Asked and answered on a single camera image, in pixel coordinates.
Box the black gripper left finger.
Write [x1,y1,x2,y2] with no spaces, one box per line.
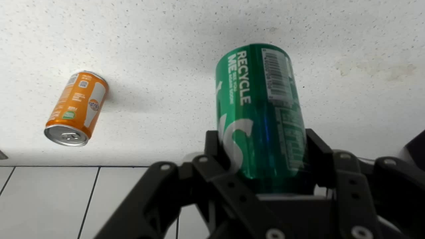
[94,130,278,239]

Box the green soda can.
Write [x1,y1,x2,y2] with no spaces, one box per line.
[215,44,308,194]

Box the orange soda can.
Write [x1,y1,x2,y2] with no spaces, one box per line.
[44,70,109,147]

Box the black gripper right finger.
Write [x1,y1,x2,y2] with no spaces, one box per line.
[305,129,425,239]

